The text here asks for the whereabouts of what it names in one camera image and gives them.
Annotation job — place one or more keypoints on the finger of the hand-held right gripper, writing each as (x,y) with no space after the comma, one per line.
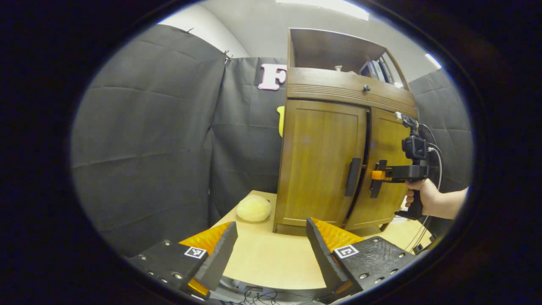
(378,175)

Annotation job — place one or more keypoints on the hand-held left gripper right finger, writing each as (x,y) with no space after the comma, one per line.
(326,258)

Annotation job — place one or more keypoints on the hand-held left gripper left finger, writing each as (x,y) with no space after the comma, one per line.
(220,254)

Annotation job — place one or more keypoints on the wooden double-door shoe cabinet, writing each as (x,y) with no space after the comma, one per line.
(313,46)

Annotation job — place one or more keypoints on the pale yellow fluffy ball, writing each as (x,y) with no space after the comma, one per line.
(254,208)

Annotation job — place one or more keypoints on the grey book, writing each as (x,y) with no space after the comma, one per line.
(380,71)

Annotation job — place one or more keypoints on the dark book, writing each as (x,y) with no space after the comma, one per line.
(387,71)

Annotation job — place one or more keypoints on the blue book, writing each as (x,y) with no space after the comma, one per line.
(367,70)

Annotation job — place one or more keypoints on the wooden drawer with black knob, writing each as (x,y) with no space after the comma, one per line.
(322,84)

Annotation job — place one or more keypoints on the small ceiling light panel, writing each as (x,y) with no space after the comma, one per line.
(434,61)

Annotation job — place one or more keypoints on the black backdrop cloth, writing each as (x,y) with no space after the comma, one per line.
(144,148)

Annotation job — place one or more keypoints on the large ceiling light panel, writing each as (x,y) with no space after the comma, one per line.
(330,6)

